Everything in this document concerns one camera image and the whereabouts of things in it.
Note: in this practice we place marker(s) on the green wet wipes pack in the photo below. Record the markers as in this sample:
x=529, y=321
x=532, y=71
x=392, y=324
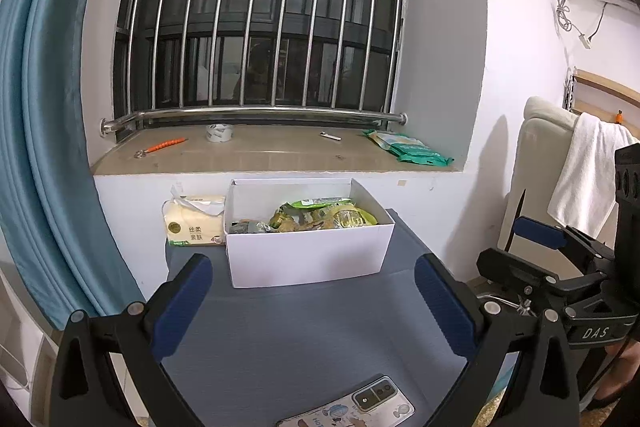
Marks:
x=415, y=151

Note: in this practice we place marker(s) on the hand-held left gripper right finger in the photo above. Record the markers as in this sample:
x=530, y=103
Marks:
x=445, y=307

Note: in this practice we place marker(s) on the pile of mixed snacks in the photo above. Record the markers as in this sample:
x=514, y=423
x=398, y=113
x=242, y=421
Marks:
x=320, y=217

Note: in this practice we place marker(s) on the white towel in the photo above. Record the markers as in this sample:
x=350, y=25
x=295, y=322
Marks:
x=590, y=172

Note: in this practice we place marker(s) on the clear tape roll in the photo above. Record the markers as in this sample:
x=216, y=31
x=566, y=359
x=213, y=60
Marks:
x=220, y=136

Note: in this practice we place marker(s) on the smartphone with printed case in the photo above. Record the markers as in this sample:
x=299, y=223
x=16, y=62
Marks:
x=350, y=407

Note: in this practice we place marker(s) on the steel window guard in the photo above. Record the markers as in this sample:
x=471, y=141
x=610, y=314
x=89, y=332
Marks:
x=250, y=113

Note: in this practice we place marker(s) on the white shelf unit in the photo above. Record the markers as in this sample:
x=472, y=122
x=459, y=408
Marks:
x=30, y=357

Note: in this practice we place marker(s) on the person's leg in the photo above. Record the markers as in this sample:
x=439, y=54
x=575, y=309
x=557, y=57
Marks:
x=620, y=372

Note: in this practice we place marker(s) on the beige office chair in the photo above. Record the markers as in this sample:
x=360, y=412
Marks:
x=535, y=157

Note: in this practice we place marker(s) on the orange beaded tool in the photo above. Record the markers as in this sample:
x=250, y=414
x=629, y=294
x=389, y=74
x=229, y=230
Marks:
x=167, y=143

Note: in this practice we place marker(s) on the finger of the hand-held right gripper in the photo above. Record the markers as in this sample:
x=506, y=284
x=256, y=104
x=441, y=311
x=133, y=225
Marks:
x=520, y=272
x=537, y=231

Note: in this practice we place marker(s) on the dark glass window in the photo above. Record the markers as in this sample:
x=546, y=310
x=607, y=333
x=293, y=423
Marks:
x=270, y=72

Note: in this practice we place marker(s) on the blue curtain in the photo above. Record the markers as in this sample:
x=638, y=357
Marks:
x=45, y=132

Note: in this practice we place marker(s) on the white cardboard box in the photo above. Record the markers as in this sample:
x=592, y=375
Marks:
x=305, y=257

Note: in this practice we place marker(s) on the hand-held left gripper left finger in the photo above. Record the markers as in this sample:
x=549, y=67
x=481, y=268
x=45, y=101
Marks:
x=182, y=302

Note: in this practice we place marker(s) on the beige tissue pack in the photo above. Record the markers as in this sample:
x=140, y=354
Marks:
x=192, y=227

